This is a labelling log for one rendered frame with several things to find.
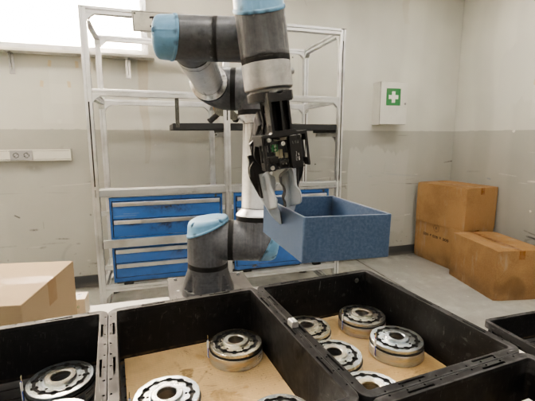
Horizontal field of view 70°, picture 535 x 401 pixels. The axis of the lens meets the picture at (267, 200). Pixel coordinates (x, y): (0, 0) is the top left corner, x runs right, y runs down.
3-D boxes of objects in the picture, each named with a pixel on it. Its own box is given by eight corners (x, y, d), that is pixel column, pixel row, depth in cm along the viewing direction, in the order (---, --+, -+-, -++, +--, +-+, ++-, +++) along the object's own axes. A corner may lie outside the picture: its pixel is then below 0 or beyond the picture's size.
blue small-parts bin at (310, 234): (262, 231, 75) (263, 196, 74) (331, 228, 79) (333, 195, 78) (302, 263, 56) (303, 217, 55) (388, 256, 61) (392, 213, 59)
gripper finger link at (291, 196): (294, 228, 60) (286, 171, 58) (283, 220, 65) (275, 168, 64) (312, 224, 61) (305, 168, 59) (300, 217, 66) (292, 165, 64)
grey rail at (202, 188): (94, 196, 243) (94, 188, 242) (334, 185, 291) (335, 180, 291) (92, 198, 233) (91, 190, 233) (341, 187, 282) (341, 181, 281)
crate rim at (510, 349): (254, 296, 84) (254, 286, 84) (365, 278, 96) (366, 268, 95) (365, 417, 48) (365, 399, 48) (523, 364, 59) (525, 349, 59)
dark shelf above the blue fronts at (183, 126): (169, 132, 286) (169, 124, 285) (315, 133, 320) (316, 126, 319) (173, 131, 243) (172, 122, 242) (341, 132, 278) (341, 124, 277)
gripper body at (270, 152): (264, 177, 55) (252, 91, 53) (251, 171, 64) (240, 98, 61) (313, 169, 57) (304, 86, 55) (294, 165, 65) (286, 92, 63)
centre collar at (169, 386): (148, 391, 60) (147, 387, 60) (179, 382, 62) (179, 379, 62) (153, 410, 55) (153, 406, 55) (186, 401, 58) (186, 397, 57)
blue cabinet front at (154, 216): (114, 282, 248) (108, 197, 239) (223, 270, 269) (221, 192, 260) (114, 283, 246) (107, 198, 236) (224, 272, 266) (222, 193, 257)
